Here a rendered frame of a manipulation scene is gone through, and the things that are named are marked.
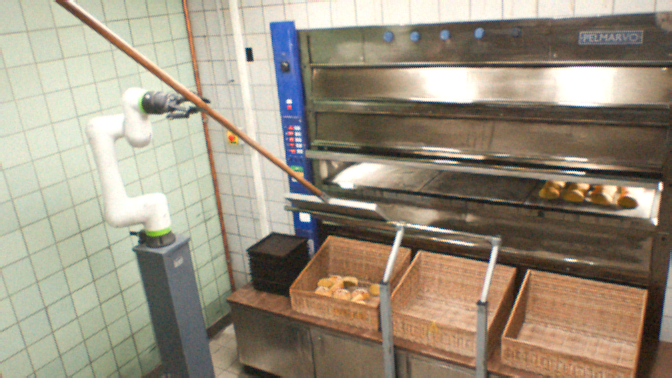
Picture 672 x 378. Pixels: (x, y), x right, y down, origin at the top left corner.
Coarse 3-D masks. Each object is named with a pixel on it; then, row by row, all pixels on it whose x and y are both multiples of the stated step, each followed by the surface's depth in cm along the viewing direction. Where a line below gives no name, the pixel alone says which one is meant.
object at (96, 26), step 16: (64, 0) 153; (80, 16) 158; (96, 32) 165; (128, 48) 173; (144, 64) 179; (176, 80) 192; (192, 96) 198; (208, 112) 206; (256, 144) 232; (272, 160) 243; (320, 192) 278
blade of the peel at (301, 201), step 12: (300, 204) 306; (312, 204) 298; (324, 204) 291; (336, 204) 284; (348, 204) 281; (360, 204) 278; (372, 204) 275; (312, 216) 328; (324, 216) 319; (372, 216) 287; (384, 216) 284; (384, 228) 306
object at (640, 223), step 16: (352, 192) 335; (368, 192) 329; (384, 192) 323; (400, 192) 319; (416, 192) 317; (480, 208) 295; (496, 208) 291; (512, 208) 286; (528, 208) 282; (544, 208) 280; (560, 208) 278; (608, 224) 264; (624, 224) 260; (640, 224) 256
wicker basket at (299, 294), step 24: (336, 240) 349; (312, 264) 336; (336, 264) 350; (360, 264) 342; (384, 264) 333; (408, 264) 325; (312, 288) 340; (360, 288) 340; (312, 312) 316; (336, 312) 307; (360, 312) 298
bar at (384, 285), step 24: (336, 216) 299; (360, 216) 293; (480, 240) 260; (384, 288) 270; (384, 312) 275; (480, 312) 247; (384, 336) 281; (480, 336) 251; (384, 360) 286; (480, 360) 256
